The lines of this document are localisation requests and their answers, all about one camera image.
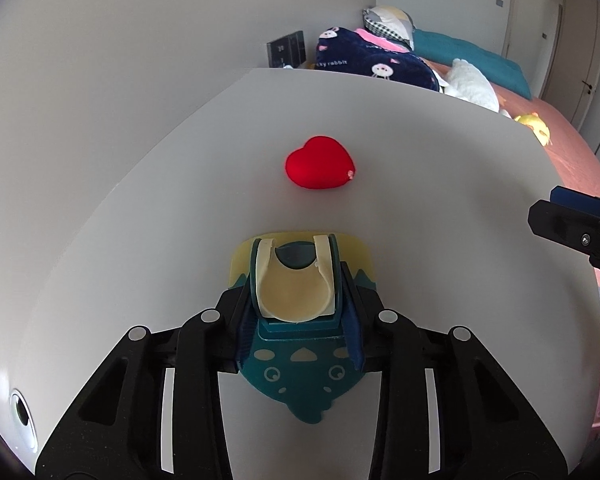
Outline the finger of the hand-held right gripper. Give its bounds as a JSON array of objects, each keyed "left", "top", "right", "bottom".
[
  {"left": 527, "top": 200, "right": 600, "bottom": 277},
  {"left": 550, "top": 186, "right": 600, "bottom": 223}
]

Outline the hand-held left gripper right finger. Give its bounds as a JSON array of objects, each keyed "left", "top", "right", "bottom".
[{"left": 337, "top": 260, "right": 568, "bottom": 480}]

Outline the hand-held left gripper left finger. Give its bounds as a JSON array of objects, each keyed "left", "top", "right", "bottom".
[{"left": 35, "top": 287, "right": 261, "bottom": 480}]

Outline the teal whale-shaped holder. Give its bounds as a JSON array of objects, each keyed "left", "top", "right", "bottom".
[{"left": 229, "top": 230, "right": 378, "bottom": 426}]

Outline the red heart-shaped toy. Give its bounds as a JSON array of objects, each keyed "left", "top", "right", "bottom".
[{"left": 285, "top": 136, "right": 356, "bottom": 191}]

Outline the bed with pink sheet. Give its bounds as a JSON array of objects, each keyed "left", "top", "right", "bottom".
[{"left": 420, "top": 57, "right": 600, "bottom": 286}]

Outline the yellow chick plush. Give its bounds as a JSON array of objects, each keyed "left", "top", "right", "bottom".
[{"left": 514, "top": 114, "right": 552, "bottom": 147}]

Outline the white door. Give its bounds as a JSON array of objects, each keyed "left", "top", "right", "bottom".
[{"left": 542, "top": 0, "right": 600, "bottom": 133}]

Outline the white goose plush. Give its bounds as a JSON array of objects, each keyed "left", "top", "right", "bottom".
[{"left": 442, "top": 58, "right": 501, "bottom": 113}]

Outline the teal pillow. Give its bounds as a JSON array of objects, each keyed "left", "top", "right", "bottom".
[{"left": 412, "top": 29, "right": 532, "bottom": 100}]

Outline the navy printed blanket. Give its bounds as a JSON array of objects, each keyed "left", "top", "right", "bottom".
[{"left": 316, "top": 26, "right": 441, "bottom": 92}]

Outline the pink cloth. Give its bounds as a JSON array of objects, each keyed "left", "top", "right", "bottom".
[{"left": 355, "top": 27, "right": 411, "bottom": 53}]

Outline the patchwork pillow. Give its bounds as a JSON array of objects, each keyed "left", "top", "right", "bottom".
[{"left": 363, "top": 6, "right": 416, "bottom": 53}]

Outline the white cable grommet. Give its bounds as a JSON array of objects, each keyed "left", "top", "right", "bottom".
[{"left": 9, "top": 389, "right": 37, "bottom": 448}]

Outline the black wall panel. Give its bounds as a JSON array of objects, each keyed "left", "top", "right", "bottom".
[{"left": 266, "top": 30, "right": 307, "bottom": 68}]

